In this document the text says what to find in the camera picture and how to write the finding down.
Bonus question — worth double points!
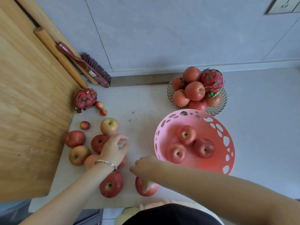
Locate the person's left hand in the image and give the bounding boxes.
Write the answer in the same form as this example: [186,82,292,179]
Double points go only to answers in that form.
[99,135,129,166]

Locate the person's right hand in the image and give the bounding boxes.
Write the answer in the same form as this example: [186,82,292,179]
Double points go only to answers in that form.
[130,156,164,193]

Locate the person's right forearm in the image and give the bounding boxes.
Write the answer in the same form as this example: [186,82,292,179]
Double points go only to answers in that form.
[155,159,300,225]

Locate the person's left forearm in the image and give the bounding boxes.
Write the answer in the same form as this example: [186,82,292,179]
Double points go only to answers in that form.
[19,162,118,225]

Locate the yellow red apple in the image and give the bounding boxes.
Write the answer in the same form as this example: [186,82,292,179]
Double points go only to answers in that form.
[69,145,91,166]
[100,118,119,138]

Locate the dark red apple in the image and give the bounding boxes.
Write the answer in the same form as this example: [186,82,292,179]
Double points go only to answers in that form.
[65,130,86,148]
[91,135,110,154]

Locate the pale orange apple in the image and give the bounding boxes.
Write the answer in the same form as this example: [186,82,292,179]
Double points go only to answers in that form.
[84,153,101,170]

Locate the person's black top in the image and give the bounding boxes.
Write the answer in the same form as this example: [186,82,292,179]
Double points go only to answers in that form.
[122,203,223,225]

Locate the pink plastic fruit bowl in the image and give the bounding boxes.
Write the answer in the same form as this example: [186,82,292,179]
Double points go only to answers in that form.
[154,109,235,175]

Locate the pink dragon fruit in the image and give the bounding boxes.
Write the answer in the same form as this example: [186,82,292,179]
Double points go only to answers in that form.
[75,88,98,114]
[201,68,225,98]

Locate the grey cabinet front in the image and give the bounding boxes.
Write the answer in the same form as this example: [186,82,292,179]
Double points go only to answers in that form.
[70,208,104,225]

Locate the metal trim strip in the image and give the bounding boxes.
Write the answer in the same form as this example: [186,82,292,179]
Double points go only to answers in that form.
[110,72,185,87]

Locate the pile of red apples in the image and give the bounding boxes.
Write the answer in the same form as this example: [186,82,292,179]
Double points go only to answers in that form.
[172,66,222,112]

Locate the large wooden cutting board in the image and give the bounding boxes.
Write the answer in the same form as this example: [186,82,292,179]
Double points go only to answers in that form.
[0,0,82,202]

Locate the short wooden rolling pin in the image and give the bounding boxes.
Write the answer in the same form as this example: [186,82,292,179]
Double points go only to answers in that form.
[33,27,88,89]

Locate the long wooden rolling pin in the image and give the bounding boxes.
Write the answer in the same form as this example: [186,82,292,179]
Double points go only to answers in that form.
[14,0,99,85]

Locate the silver bracelet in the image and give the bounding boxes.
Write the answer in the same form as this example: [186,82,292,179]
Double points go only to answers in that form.
[94,159,118,171]

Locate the red handled brush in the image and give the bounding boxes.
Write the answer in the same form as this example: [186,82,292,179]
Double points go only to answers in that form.
[57,42,112,88]

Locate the metal wire basket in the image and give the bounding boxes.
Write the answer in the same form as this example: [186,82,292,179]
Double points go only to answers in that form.
[167,74,228,116]

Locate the wall power outlet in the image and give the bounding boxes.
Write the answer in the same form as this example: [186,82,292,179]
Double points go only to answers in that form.
[265,0,300,15]

